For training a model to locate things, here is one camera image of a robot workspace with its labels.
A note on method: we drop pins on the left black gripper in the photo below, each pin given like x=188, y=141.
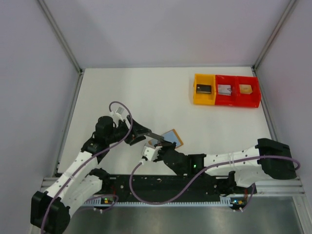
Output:
x=139, y=130

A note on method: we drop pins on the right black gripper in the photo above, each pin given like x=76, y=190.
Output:
x=165, y=145

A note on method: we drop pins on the black credit card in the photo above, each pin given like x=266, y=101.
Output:
x=155, y=136

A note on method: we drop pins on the yellow leather card holder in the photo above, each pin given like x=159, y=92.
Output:
x=170, y=136

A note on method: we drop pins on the silver card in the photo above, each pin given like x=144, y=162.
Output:
x=223, y=89

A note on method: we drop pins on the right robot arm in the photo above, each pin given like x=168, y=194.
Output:
x=267, y=159

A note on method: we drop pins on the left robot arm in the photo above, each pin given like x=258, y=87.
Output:
x=52, y=209

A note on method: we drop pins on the black card in bin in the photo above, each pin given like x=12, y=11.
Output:
x=203, y=89

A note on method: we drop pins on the gold card in bin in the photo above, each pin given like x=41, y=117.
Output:
x=245, y=89

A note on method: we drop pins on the yellow plastic bin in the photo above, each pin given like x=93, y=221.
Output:
x=204, y=99

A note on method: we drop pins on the middle red plastic bin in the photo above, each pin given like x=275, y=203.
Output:
x=226, y=100

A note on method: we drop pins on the red plastic bin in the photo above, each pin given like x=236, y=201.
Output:
x=250, y=100
x=226, y=100

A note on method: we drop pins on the right red plastic bin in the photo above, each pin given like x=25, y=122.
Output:
x=250, y=100

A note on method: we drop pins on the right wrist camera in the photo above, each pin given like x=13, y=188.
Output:
x=148, y=153

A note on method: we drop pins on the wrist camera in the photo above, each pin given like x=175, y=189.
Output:
x=148, y=153
x=117, y=114

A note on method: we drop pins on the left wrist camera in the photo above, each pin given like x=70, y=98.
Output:
x=117, y=114

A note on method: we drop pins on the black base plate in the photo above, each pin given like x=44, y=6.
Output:
x=160, y=188

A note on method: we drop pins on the grey slotted cable duct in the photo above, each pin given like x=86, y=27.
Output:
x=223, y=202

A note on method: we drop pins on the aluminium frame rail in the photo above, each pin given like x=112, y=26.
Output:
x=270, y=186

